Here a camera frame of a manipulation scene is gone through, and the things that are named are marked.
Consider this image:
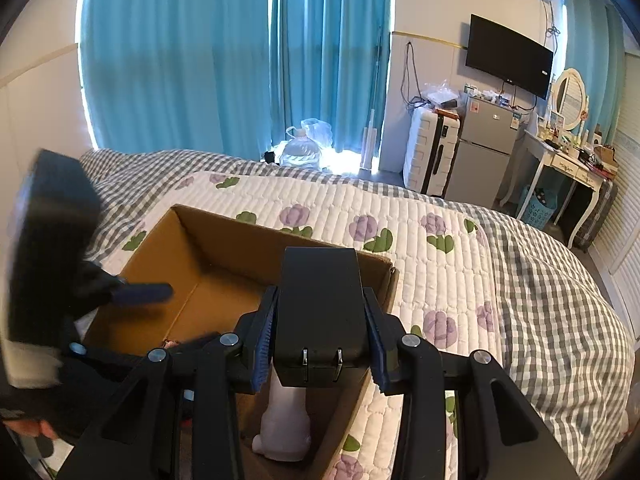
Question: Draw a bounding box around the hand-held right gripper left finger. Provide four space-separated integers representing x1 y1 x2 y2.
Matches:
57 285 281 480

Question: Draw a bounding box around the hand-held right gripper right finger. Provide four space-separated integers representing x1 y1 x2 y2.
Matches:
362 287 583 480

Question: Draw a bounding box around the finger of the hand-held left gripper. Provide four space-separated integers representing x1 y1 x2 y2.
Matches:
109 282 174 307

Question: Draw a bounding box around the black power adapter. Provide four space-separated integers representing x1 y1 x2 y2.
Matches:
272 247 374 386

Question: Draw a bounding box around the brown cardboard box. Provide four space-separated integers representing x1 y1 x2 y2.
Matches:
82 204 399 480

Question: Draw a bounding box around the person's left hand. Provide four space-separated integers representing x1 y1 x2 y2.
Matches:
2 417 57 442

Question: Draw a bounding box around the quilted floral bed mat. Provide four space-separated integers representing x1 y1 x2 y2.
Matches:
121 171 497 480

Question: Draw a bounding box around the clear water jug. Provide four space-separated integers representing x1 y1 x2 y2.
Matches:
278 127 321 171

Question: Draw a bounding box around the white upright mop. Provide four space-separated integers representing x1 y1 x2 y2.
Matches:
359 107 379 170

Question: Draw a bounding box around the white hard suitcase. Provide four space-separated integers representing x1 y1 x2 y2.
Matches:
402 106 461 197

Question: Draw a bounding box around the blue laundry basket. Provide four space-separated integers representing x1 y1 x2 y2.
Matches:
516 186 559 229

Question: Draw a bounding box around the clear plastic bag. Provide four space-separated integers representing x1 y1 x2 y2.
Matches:
300 118 334 152

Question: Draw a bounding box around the grey small refrigerator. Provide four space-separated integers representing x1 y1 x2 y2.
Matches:
444 91 527 209

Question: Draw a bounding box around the teal window curtain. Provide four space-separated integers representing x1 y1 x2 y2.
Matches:
556 0 627 147
79 0 275 162
269 0 392 162

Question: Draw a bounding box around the white dressing table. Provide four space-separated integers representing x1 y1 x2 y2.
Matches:
499 129 615 249

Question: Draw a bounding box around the dark hard suitcase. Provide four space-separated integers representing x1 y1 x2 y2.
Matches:
572 177 619 254

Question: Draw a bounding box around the plastic bag with clutter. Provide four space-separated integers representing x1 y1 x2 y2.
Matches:
421 80 461 111

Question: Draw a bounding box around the white louvered wardrobe door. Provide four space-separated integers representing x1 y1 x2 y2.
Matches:
594 127 640 343

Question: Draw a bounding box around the oval white vanity mirror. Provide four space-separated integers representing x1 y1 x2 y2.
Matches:
549 68 591 132

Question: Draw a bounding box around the black hanging cable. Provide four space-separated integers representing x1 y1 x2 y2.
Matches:
402 40 422 107

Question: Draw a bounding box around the black wall television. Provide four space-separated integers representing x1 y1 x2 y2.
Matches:
464 14 555 101

